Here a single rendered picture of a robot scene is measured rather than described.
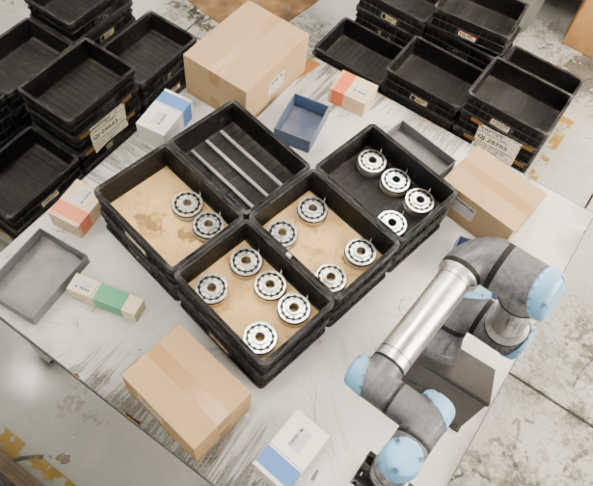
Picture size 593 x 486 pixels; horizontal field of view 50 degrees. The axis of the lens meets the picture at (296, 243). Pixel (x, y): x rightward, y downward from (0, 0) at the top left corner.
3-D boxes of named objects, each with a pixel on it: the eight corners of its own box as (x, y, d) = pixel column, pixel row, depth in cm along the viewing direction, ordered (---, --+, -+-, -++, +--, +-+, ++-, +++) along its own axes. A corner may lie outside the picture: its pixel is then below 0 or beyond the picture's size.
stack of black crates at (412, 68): (466, 119, 336) (488, 71, 307) (439, 155, 323) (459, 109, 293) (400, 83, 345) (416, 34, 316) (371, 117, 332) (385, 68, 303)
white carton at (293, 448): (283, 498, 183) (284, 492, 175) (252, 469, 186) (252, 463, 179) (326, 444, 192) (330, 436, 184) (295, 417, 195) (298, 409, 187)
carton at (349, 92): (374, 98, 263) (378, 85, 257) (362, 117, 258) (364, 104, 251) (340, 82, 266) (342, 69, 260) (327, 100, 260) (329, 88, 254)
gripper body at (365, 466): (366, 454, 143) (376, 442, 132) (399, 478, 141) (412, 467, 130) (348, 484, 139) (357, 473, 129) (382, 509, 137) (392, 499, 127)
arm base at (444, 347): (461, 358, 192) (478, 332, 189) (446, 369, 179) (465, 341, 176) (419, 329, 198) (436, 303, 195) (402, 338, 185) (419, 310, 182)
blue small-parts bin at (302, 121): (308, 153, 246) (309, 142, 240) (272, 139, 248) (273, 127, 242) (327, 118, 256) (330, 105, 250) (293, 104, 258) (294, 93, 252)
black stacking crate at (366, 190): (449, 211, 224) (459, 192, 215) (394, 260, 213) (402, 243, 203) (366, 144, 237) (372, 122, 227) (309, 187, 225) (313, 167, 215)
